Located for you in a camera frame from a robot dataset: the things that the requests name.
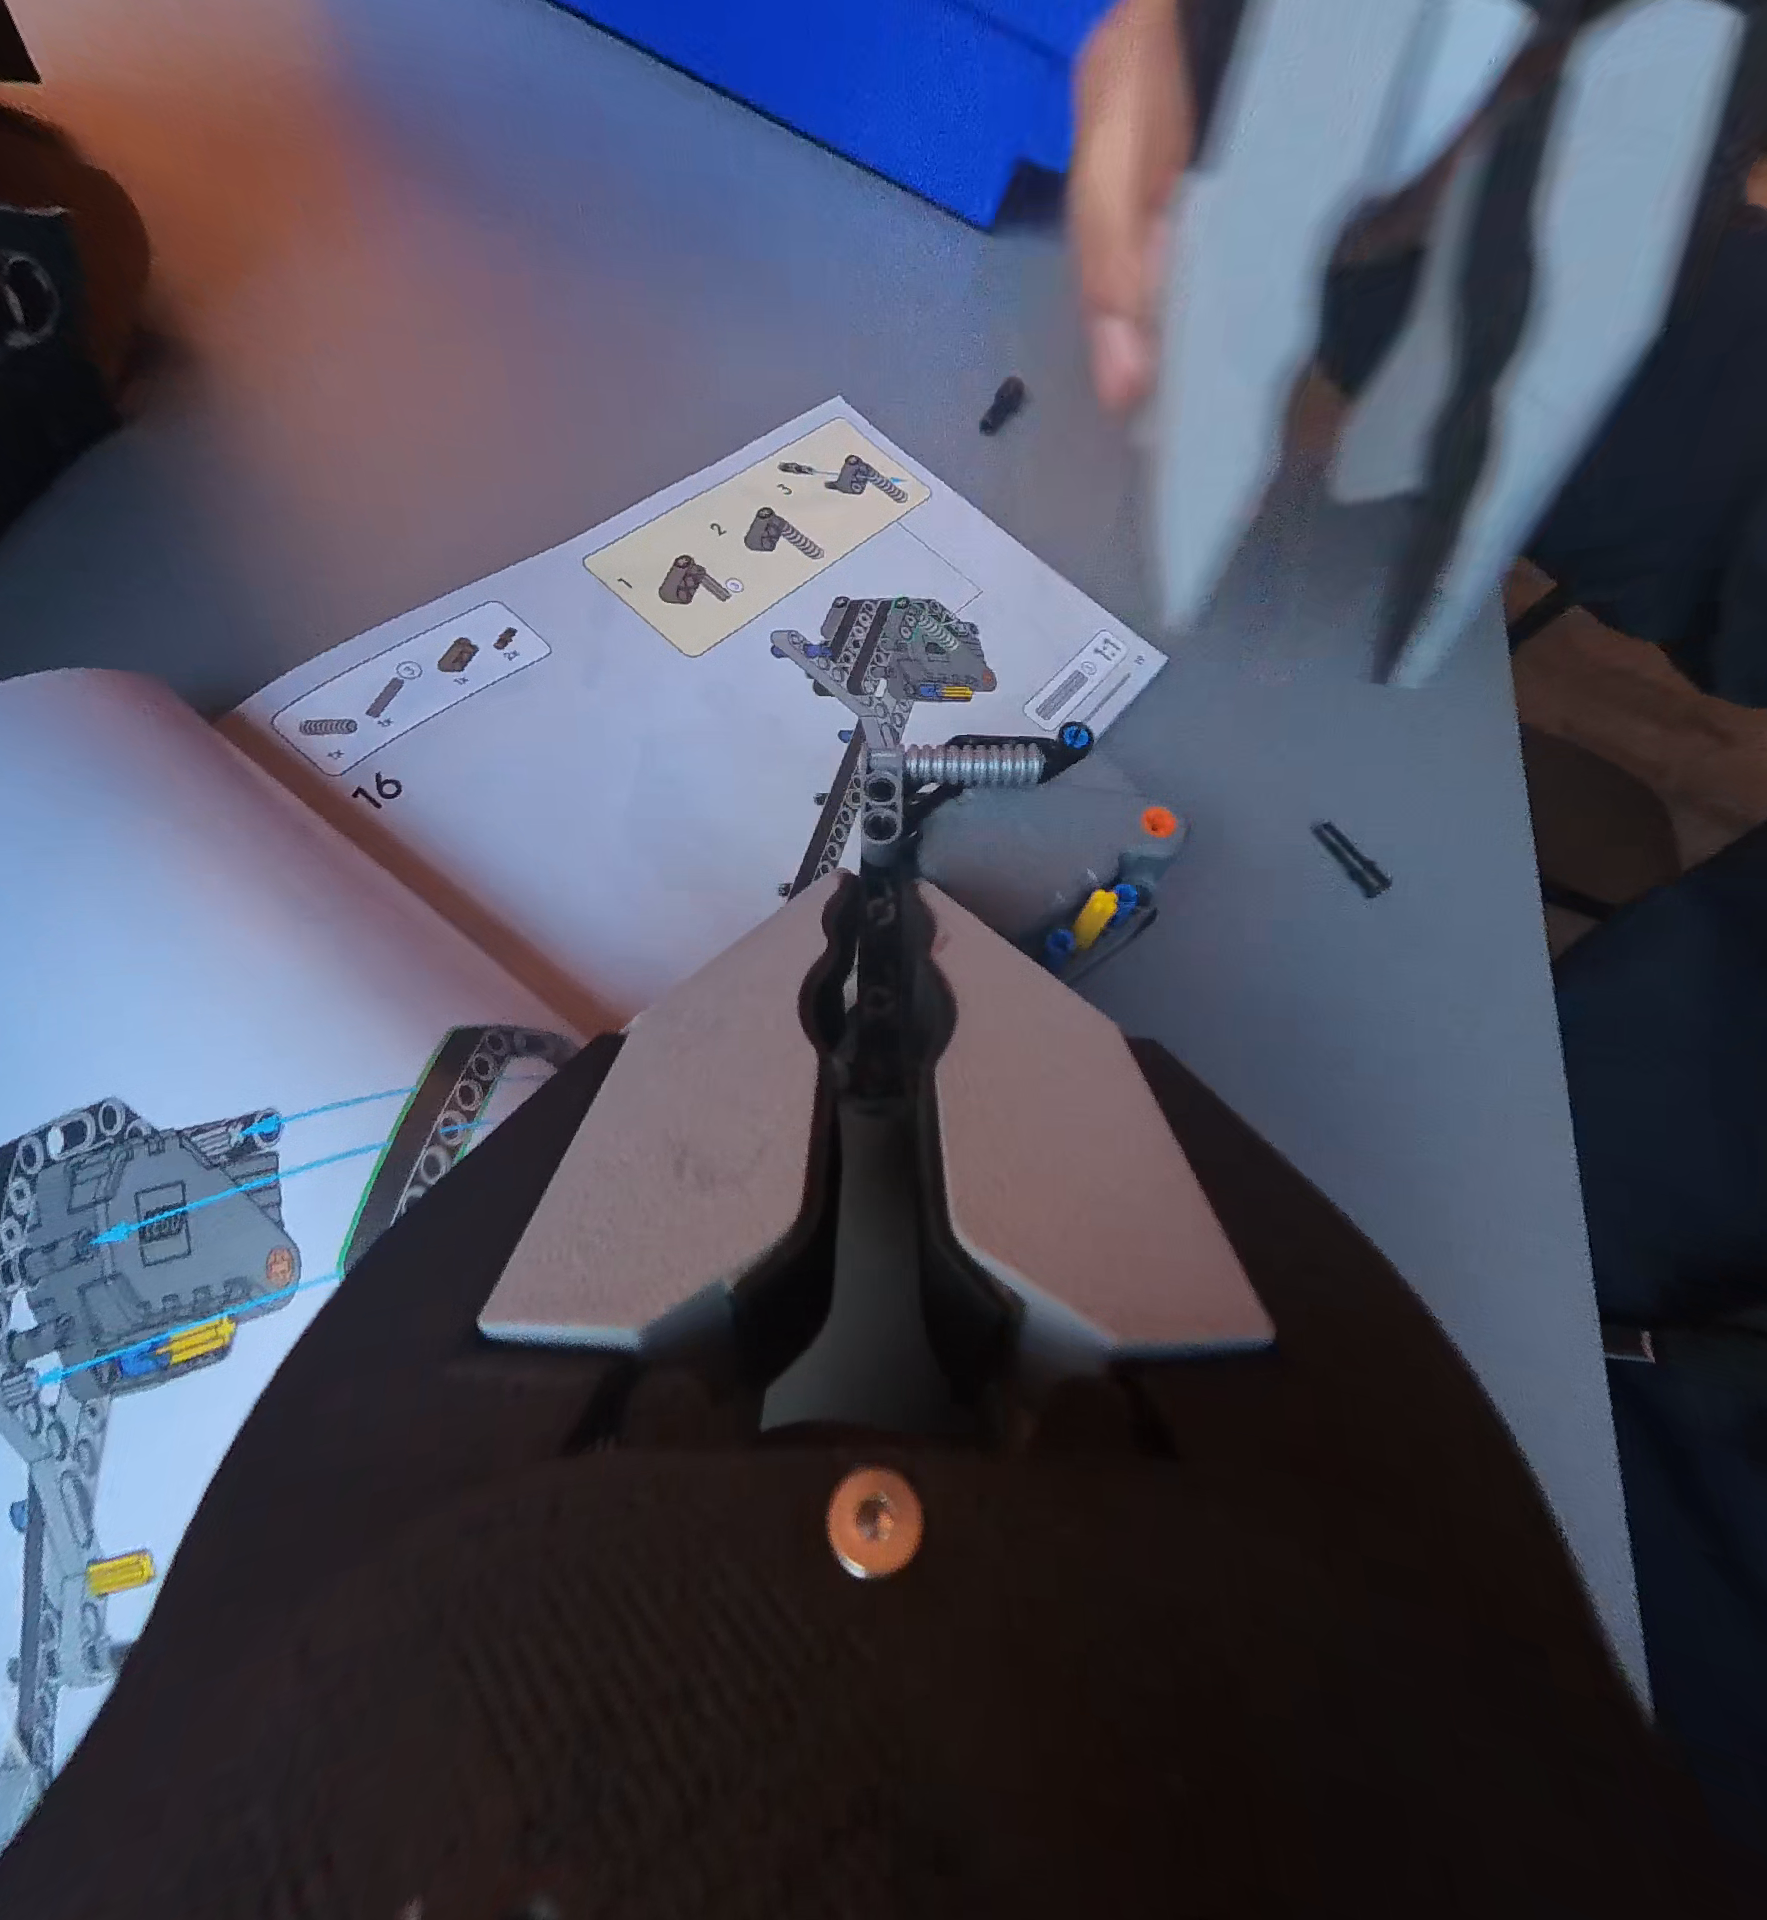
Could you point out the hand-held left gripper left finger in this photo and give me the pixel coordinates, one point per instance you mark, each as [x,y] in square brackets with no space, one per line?
[671,1170]

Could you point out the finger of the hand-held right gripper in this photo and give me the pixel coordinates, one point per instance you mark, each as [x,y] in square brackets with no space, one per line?
[1618,225]
[1259,300]

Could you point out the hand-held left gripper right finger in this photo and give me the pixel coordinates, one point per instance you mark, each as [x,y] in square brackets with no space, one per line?
[1077,1170]

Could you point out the grey lego assembly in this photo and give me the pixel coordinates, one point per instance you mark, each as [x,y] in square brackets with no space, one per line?
[1033,856]

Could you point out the black lego pin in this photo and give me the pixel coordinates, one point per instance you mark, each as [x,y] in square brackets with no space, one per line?
[1349,857]
[1002,406]

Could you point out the lego instruction booklet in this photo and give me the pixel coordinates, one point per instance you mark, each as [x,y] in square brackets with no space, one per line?
[599,706]

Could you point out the person's right hand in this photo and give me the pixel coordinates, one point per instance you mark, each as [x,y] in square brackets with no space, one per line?
[1129,179]

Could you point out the black office chair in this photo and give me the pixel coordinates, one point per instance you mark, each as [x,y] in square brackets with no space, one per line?
[1708,451]

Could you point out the blue plastic bin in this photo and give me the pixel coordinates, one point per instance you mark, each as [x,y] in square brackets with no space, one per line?
[883,75]

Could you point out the person's lap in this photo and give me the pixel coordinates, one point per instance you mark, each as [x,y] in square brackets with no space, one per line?
[1723,1199]

